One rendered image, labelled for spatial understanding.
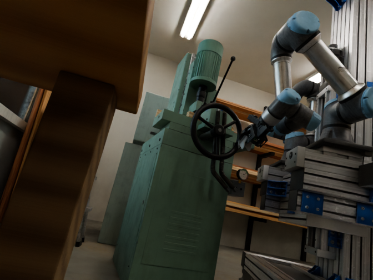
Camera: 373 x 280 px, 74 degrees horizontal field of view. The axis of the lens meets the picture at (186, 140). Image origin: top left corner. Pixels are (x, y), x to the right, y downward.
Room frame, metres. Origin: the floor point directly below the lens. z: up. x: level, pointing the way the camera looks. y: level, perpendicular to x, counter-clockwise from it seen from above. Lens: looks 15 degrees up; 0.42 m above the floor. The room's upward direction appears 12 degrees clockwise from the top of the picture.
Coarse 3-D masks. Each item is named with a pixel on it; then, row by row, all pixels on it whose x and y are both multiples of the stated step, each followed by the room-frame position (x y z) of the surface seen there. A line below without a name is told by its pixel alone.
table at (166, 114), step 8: (160, 112) 1.31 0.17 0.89; (168, 112) 1.26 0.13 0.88; (160, 120) 1.29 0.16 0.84; (168, 120) 1.27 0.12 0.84; (176, 120) 1.28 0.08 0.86; (184, 120) 1.29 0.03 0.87; (160, 128) 1.45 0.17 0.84; (200, 128) 1.28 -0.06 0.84; (208, 128) 1.25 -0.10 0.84; (232, 136) 1.30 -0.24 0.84
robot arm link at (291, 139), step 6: (294, 132) 1.52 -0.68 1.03; (300, 132) 1.52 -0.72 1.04; (288, 138) 1.55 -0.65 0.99; (294, 138) 1.52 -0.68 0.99; (300, 138) 1.51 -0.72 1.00; (306, 138) 1.53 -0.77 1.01; (288, 144) 1.54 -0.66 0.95; (294, 144) 1.52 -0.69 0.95; (300, 144) 1.52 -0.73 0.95; (306, 144) 1.53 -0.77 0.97
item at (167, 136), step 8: (168, 128) 1.27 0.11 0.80; (160, 136) 1.32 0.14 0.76; (168, 136) 1.27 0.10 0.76; (176, 136) 1.29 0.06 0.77; (184, 136) 1.30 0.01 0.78; (144, 144) 1.73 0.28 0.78; (152, 144) 1.47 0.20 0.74; (168, 144) 1.28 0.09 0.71; (176, 144) 1.29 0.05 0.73; (184, 144) 1.30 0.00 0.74; (192, 144) 1.32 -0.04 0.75; (208, 144) 1.35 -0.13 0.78; (144, 152) 1.66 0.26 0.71; (192, 152) 1.33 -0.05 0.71; (224, 160) 1.39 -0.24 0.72; (232, 160) 1.40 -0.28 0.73
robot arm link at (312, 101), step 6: (318, 84) 1.54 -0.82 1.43; (312, 90) 1.54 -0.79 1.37; (318, 90) 1.54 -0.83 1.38; (306, 96) 1.59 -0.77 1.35; (312, 96) 1.56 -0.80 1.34; (312, 102) 1.57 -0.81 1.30; (312, 108) 1.57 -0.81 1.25; (306, 132) 1.60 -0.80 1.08; (312, 132) 1.56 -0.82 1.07; (312, 138) 1.54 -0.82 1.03
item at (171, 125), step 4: (168, 124) 1.30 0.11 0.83; (172, 124) 1.27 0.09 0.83; (176, 124) 1.28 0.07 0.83; (172, 128) 1.28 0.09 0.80; (176, 128) 1.28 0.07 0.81; (180, 128) 1.29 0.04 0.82; (184, 128) 1.30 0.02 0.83; (188, 128) 1.31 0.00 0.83; (184, 132) 1.30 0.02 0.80; (188, 132) 1.31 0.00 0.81; (196, 132) 1.32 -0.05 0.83; (200, 132) 1.33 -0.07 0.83; (208, 140) 1.35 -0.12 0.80; (212, 140) 1.36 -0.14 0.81; (220, 140) 1.37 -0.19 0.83; (228, 144) 1.39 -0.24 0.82; (232, 144) 1.40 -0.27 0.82
